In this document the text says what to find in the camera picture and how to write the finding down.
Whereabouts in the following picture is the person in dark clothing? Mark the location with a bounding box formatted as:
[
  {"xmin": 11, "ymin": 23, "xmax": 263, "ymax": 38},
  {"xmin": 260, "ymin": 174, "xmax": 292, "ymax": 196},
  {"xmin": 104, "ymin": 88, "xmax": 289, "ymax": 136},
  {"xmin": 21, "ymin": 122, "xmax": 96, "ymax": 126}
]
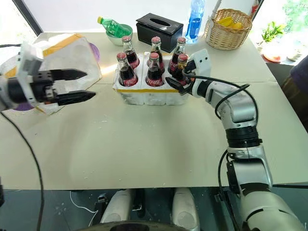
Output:
[{"xmin": 280, "ymin": 56, "xmax": 308, "ymax": 116}]

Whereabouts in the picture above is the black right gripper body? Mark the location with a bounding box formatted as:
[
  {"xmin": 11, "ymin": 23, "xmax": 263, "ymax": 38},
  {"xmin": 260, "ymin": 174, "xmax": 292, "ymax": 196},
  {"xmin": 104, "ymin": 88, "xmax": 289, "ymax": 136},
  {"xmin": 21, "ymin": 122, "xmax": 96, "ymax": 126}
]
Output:
[{"xmin": 187, "ymin": 60, "xmax": 197, "ymax": 94}]

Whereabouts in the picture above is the wicker basket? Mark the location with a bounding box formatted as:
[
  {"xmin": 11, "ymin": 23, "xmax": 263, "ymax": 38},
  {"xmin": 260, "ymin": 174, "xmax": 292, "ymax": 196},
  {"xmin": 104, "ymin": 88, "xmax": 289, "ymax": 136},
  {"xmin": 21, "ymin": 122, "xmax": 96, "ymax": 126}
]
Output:
[{"xmin": 204, "ymin": 8, "xmax": 254, "ymax": 51}]

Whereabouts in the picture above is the green bowl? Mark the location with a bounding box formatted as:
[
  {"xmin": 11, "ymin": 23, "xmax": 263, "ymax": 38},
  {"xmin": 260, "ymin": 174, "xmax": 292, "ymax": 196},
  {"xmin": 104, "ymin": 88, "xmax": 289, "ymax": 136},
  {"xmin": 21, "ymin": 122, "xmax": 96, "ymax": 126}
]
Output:
[{"xmin": 105, "ymin": 24, "xmax": 134, "ymax": 47}]

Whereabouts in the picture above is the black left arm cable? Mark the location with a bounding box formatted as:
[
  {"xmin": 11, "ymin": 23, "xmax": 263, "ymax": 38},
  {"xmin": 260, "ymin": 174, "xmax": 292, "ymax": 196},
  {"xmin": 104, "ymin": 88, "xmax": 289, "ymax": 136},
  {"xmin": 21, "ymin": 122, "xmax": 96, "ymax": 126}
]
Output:
[{"xmin": 0, "ymin": 43, "xmax": 45, "ymax": 231}]

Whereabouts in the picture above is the yellow fruit in basket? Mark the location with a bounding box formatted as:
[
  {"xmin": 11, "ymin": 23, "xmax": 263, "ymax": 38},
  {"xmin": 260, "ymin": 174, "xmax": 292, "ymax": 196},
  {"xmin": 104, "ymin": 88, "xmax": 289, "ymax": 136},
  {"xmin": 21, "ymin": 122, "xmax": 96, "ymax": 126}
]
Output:
[{"xmin": 217, "ymin": 16, "xmax": 244, "ymax": 30}]

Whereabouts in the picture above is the white robot leg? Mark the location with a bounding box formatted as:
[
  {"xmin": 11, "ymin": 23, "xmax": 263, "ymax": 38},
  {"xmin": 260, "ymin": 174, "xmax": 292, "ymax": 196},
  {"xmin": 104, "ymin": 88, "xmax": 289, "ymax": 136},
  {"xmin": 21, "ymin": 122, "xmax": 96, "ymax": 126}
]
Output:
[
  {"xmin": 99, "ymin": 188, "xmax": 132, "ymax": 225},
  {"xmin": 171, "ymin": 187, "xmax": 201, "ymax": 230}
]

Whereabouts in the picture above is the white left robot leg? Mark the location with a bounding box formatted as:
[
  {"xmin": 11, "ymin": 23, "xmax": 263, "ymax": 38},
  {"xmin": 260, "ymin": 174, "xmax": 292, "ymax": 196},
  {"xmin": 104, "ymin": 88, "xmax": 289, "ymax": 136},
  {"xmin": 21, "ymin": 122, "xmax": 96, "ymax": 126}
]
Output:
[{"xmin": 99, "ymin": 188, "xmax": 132, "ymax": 225}]

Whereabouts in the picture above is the white right robot leg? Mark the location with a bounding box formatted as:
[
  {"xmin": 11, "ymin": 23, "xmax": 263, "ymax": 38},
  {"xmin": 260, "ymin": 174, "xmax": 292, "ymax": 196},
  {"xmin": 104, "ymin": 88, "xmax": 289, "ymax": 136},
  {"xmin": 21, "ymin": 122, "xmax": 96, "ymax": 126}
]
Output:
[{"xmin": 171, "ymin": 187, "xmax": 201, "ymax": 230}]

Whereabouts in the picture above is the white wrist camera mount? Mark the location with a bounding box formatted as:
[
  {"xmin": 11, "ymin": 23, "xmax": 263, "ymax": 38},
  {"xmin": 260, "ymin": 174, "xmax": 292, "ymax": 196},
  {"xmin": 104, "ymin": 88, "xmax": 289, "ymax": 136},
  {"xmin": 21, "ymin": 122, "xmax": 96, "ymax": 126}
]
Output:
[
  {"xmin": 188, "ymin": 49, "xmax": 213, "ymax": 83},
  {"xmin": 16, "ymin": 42, "xmax": 45, "ymax": 108}
]

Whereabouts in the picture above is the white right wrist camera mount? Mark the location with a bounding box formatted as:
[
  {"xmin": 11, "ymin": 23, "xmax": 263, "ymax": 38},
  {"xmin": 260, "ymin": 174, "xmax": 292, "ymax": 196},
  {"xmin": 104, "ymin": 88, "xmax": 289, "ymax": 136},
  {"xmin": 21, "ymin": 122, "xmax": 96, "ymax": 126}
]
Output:
[{"xmin": 188, "ymin": 49, "xmax": 213, "ymax": 83}]

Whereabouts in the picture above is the white styrofoam crate yellow tape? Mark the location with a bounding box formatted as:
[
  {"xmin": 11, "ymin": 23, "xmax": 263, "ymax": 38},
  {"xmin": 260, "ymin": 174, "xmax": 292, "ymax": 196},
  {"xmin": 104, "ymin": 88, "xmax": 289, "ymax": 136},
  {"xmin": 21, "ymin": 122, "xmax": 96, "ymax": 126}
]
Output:
[{"xmin": 112, "ymin": 51, "xmax": 193, "ymax": 107}]

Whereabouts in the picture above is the green plastic soda bottle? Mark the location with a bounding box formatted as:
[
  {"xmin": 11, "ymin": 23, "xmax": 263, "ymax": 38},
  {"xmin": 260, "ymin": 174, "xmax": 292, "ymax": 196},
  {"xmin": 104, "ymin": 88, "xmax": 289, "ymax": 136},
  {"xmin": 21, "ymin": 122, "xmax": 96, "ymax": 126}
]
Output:
[{"xmin": 97, "ymin": 16, "xmax": 132, "ymax": 38}]

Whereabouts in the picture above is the glass cola bottle red cap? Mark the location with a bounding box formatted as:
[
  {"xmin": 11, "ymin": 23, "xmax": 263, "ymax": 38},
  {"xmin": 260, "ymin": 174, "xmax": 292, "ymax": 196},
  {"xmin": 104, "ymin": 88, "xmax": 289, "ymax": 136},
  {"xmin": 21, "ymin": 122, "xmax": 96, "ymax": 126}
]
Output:
[
  {"xmin": 144, "ymin": 52, "xmax": 166, "ymax": 88},
  {"xmin": 146, "ymin": 36, "xmax": 166, "ymax": 68},
  {"xmin": 121, "ymin": 36, "xmax": 141, "ymax": 71},
  {"xmin": 167, "ymin": 36, "xmax": 187, "ymax": 75},
  {"xmin": 115, "ymin": 52, "xmax": 139, "ymax": 88},
  {"xmin": 171, "ymin": 53, "xmax": 191, "ymax": 87}
]

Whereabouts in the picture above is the black tissue box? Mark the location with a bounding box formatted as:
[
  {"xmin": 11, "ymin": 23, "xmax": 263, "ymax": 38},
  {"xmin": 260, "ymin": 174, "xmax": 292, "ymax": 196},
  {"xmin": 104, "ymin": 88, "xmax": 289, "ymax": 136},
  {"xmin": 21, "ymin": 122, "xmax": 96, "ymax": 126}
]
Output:
[{"xmin": 135, "ymin": 13, "xmax": 184, "ymax": 54}]

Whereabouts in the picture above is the red dish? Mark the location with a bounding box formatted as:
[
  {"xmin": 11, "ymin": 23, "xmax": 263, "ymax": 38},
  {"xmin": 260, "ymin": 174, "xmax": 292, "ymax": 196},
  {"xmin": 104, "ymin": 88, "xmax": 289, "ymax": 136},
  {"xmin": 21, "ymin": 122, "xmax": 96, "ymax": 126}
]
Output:
[{"xmin": 262, "ymin": 53, "xmax": 282, "ymax": 64}]

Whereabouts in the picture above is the white basket handle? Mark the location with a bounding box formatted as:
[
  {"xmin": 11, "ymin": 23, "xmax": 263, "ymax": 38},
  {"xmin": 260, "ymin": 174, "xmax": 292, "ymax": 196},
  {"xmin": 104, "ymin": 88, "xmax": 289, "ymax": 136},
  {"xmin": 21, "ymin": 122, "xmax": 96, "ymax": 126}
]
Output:
[{"xmin": 207, "ymin": 0, "xmax": 259, "ymax": 21}]

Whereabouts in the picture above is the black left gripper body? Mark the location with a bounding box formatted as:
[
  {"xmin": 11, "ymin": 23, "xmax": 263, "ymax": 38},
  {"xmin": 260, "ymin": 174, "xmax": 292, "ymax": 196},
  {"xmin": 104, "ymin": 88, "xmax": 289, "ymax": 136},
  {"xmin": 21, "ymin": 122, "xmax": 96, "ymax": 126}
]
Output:
[{"xmin": 30, "ymin": 70, "xmax": 60, "ymax": 105}]

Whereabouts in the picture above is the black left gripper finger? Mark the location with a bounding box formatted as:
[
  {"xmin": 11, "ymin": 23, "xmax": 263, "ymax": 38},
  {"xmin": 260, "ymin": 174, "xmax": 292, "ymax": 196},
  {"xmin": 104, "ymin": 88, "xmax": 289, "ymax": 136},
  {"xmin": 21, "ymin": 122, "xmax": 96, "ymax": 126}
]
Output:
[
  {"xmin": 49, "ymin": 68, "xmax": 88, "ymax": 82},
  {"xmin": 56, "ymin": 90, "xmax": 97, "ymax": 107}
]

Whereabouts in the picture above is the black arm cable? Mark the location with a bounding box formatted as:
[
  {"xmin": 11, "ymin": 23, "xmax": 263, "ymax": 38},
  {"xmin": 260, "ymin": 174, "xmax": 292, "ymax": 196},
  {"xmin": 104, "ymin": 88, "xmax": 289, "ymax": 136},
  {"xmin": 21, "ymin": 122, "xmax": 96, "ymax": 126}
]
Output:
[
  {"xmin": 0, "ymin": 43, "xmax": 45, "ymax": 231},
  {"xmin": 184, "ymin": 74, "xmax": 259, "ymax": 193}
]

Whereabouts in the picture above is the black object at table side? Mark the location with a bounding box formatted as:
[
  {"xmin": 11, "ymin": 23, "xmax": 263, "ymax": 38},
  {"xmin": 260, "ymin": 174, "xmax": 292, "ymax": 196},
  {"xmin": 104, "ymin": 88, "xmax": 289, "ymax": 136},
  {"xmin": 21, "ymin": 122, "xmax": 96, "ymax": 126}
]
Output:
[{"xmin": 0, "ymin": 176, "xmax": 5, "ymax": 208}]

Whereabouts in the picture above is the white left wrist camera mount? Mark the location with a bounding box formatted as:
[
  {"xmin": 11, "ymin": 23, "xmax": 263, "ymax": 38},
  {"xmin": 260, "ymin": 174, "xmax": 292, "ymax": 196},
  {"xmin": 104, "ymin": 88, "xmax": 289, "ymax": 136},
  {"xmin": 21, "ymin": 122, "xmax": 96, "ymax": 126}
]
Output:
[{"xmin": 16, "ymin": 42, "xmax": 45, "ymax": 108}]

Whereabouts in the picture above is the dark window frame post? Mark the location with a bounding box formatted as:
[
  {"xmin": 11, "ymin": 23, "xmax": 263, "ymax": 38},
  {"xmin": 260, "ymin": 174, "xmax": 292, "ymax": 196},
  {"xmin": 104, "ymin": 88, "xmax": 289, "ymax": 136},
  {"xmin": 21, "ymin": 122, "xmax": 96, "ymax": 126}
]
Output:
[{"xmin": 13, "ymin": 0, "xmax": 44, "ymax": 36}]

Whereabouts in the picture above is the green potted plant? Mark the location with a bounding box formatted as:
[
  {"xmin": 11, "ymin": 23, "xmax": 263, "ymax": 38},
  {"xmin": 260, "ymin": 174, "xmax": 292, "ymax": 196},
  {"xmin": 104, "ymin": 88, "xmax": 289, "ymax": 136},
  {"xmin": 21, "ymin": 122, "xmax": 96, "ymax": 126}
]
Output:
[{"xmin": 260, "ymin": 21, "xmax": 286, "ymax": 43}]

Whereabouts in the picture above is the blue plastic water bottle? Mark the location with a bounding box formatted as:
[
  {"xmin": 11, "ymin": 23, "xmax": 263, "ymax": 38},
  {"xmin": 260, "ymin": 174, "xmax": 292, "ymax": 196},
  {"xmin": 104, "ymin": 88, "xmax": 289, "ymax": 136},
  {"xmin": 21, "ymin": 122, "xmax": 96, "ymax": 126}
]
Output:
[{"xmin": 184, "ymin": 0, "xmax": 206, "ymax": 45}]

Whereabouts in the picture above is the purple plate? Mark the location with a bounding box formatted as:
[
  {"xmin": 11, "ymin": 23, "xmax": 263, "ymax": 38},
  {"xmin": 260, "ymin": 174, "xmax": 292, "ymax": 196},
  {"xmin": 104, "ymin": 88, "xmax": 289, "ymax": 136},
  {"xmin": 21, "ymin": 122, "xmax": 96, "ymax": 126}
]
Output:
[{"xmin": 12, "ymin": 42, "xmax": 101, "ymax": 112}]

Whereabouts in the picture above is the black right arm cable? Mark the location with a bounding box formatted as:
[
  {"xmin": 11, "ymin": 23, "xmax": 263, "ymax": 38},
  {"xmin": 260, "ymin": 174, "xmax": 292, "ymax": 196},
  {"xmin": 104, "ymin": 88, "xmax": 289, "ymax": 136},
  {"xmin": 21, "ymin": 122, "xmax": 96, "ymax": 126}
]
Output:
[{"xmin": 184, "ymin": 74, "xmax": 259, "ymax": 193}]

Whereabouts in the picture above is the white wire on floor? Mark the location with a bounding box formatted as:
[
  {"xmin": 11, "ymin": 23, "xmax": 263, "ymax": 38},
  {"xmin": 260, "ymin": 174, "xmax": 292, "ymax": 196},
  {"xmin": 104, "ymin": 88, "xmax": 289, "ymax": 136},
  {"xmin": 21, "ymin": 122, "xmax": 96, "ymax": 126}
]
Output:
[{"xmin": 69, "ymin": 191, "xmax": 100, "ymax": 227}]

